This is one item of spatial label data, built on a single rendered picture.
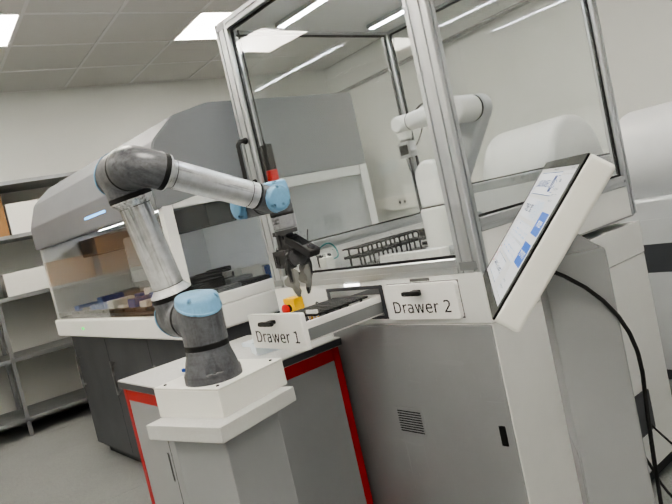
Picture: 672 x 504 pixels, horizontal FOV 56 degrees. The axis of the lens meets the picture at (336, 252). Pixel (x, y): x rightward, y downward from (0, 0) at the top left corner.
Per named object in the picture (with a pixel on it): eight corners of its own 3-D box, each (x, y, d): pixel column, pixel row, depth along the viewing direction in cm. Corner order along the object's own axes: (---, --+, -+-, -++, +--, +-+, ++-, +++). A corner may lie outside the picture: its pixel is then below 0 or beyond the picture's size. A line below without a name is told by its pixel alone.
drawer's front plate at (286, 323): (307, 350, 185) (299, 313, 184) (254, 347, 207) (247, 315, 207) (312, 348, 186) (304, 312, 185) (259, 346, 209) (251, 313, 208)
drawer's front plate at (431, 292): (461, 319, 181) (453, 281, 180) (390, 319, 203) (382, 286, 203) (465, 317, 182) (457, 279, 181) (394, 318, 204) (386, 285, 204)
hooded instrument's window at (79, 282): (183, 315, 265) (157, 209, 262) (58, 319, 403) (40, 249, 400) (377, 256, 337) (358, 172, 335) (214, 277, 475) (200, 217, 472)
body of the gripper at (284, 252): (294, 265, 206) (285, 228, 205) (311, 263, 199) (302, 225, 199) (275, 271, 201) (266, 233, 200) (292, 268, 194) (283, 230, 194)
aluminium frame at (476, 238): (480, 272, 174) (399, -115, 167) (274, 289, 253) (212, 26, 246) (637, 212, 234) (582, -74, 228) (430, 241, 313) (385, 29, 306)
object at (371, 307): (308, 343, 187) (303, 323, 187) (261, 341, 207) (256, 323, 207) (401, 307, 213) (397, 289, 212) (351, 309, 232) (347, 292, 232)
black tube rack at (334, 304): (320, 334, 196) (315, 314, 195) (287, 333, 209) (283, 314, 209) (371, 314, 210) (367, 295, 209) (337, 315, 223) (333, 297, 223)
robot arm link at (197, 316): (194, 349, 159) (182, 296, 158) (174, 346, 170) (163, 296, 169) (236, 336, 166) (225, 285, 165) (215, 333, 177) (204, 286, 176)
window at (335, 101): (458, 256, 181) (386, -83, 175) (286, 275, 248) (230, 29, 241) (459, 256, 182) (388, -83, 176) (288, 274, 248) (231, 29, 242)
